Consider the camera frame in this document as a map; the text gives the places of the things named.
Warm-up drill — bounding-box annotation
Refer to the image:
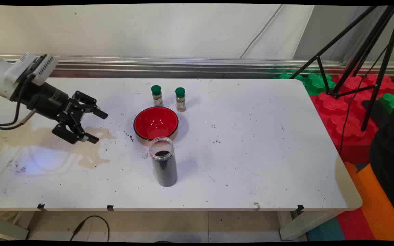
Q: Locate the aluminium rail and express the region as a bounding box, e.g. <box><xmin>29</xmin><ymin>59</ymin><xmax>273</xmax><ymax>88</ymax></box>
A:
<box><xmin>0</xmin><ymin>54</ymin><xmax>394</xmax><ymax>78</ymax></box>

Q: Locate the white table leg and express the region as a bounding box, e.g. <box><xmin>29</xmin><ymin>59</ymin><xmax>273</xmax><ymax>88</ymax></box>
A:
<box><xmin>278</xmin><ymin>209</ymin><xmax>346</xmax><ymax>241</ymax></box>

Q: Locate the clear jar with black grains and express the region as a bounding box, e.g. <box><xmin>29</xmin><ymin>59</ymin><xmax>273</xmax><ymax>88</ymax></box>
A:
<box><xmin>148</xmin><ymin>137</ymin><xmax>178</xmax><ymax>188</ymax></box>

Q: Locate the thin black tripod cable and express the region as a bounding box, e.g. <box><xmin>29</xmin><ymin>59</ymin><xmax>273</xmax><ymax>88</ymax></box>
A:
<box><xmin>339</xmin><ymin>19</ymin><xmax>394</xmax><ymax>155</ymax></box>

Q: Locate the black floor cable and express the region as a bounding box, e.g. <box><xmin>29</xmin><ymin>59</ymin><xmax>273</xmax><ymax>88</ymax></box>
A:
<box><xmin>69</xmin><ymin>215</ymin><xmax>111</xmax><ymax>242</ymax></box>

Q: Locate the orange foam mat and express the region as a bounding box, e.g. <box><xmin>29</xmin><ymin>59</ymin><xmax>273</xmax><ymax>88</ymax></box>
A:
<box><xmin>343</xmin><ymin>162</ymin><xmax>394</xmax><ymax>242</ymax></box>

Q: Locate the green foam block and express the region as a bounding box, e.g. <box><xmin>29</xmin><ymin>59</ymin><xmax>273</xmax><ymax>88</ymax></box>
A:
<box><xmin>274</xmin><ymin>72</ymin><xmax>337</xmax><ymax>96</ymax></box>
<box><xmin>378</xmin><ymin>93</ymin><xmax>394</xmax><ymax>114</ymax></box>

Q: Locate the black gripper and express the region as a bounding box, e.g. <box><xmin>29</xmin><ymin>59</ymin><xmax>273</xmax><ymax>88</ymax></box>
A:
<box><xmin>26</xmin><ymin>83</ymin><xmax>108</xmax><ymax>144</ymax></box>

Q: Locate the green-capped spice bottle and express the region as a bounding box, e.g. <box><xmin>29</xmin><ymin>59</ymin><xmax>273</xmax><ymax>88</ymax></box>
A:
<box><xmin>174</xmin><ymin>87</ymin><xmax>187</xmax><ymax>112</ymax></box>
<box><xmin>151</xmin><ymin>85</ymin><xmax>164</xmax><ymax>107</ymax></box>

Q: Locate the teal foam mat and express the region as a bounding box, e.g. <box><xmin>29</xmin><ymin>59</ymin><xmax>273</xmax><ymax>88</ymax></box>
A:
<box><xmin>306</xmin><ymin>216</ymin><xmax>345</xmax><ymax>242</ymax></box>

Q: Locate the black tripod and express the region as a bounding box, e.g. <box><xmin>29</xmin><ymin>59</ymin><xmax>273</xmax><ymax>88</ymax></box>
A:
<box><xmin>289</xmin><ymin>5</ymin><xmax>394</xmax><ymax>132</ymax></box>

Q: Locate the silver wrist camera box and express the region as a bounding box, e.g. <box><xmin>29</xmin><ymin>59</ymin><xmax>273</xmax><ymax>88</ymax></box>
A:
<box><xmin>19</xmin><ymin>53</ymin><xmax>59</xmax><ymax>86</ymax></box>

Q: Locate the large black object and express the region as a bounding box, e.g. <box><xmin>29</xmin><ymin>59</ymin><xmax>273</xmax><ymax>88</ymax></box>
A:
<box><xmin>369</xmin><ymin>97</ymin><xmax>394</xmax><ymax>228</ymax></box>

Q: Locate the red bowl with black rim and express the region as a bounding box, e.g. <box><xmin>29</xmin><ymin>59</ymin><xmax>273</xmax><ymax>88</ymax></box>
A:
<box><xmin>133</xmin><ymin>106</ymin><xmax>179</xmax><ymax>142</ymax></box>

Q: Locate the red foam mat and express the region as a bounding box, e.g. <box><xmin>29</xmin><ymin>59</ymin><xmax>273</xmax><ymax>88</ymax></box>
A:
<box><xmin>336</xmin><ymin>207</ymin><xmax>377</xmax><ymax>242</ymax></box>

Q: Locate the black camera cable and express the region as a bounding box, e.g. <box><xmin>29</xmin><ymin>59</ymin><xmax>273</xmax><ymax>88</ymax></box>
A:
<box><xmin>0</xmin><ymin>77</ymin><xmax>37</xmax><ymax>130</ymax></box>

